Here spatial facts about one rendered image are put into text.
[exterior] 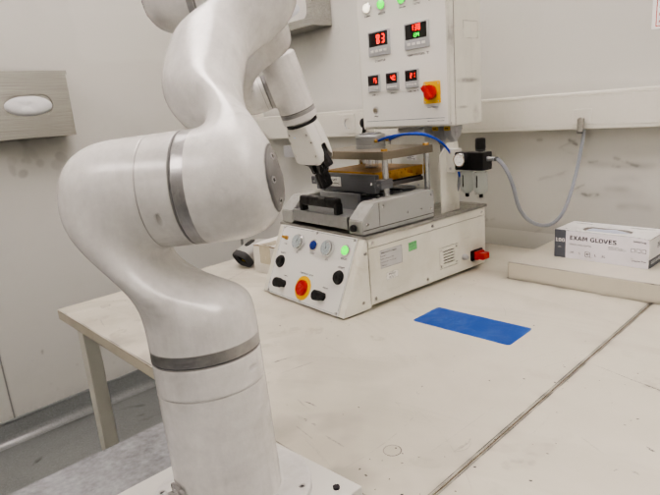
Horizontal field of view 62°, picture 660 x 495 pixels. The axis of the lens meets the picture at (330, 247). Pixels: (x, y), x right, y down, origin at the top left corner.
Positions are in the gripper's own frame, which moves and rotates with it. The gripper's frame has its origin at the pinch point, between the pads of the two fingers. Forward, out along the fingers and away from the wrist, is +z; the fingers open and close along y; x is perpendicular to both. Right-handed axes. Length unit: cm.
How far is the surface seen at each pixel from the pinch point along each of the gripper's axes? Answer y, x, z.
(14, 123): -124, -34, -35
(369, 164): 0.8, 14.8, 3.4
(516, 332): 49, -3, 31
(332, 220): 5.6, -5.9, 7.8
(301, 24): -71, 65, -29
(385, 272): 16.9, -4.7, 21.7
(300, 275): -2.5, -15.8, 19.2
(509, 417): 65, -29, 21
